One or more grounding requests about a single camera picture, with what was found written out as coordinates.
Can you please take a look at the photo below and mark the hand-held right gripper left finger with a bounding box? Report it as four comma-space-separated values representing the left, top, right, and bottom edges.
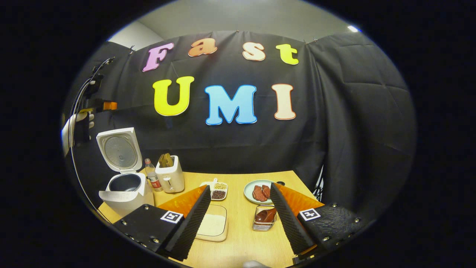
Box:
113, 184, 212, 262

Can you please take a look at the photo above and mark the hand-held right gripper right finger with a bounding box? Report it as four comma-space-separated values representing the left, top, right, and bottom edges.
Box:
270, 182, 367, 265

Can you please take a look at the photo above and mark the pile of white rice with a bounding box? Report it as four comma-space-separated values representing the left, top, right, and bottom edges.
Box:
199, 213, 226, 237

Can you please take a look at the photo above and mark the dark wooden spoon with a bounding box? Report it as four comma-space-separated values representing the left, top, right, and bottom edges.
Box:
255, 208, 278, 224

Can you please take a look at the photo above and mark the metal wire chopstick holder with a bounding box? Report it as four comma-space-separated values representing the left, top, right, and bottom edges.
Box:
252, 204, 278, 232

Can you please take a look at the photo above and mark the clear plastic rice tray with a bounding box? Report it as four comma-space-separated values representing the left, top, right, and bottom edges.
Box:
195, 204, 228, 242

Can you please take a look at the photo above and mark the white rice cooker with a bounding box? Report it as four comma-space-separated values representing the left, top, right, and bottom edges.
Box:
96, 127, 155, 218

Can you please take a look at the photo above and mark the white divided grain dish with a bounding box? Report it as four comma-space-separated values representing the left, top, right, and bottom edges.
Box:
200, 178, 229, 202

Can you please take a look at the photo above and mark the white toaster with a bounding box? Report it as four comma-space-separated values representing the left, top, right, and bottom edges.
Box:
155, 156, 186, 194

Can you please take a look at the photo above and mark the pale green plate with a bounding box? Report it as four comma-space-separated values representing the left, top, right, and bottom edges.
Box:
244, 179, 278, 205

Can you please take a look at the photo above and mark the clear plastic water bottle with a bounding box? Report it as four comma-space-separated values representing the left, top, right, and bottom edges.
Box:
144, 158, 163, 192

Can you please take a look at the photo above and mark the black backdrop cloth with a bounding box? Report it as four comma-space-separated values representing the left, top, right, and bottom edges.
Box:
61, 31, 417, 224

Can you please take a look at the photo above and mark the thin black cable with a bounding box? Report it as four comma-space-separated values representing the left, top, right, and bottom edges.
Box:
68, 57, 116, 224

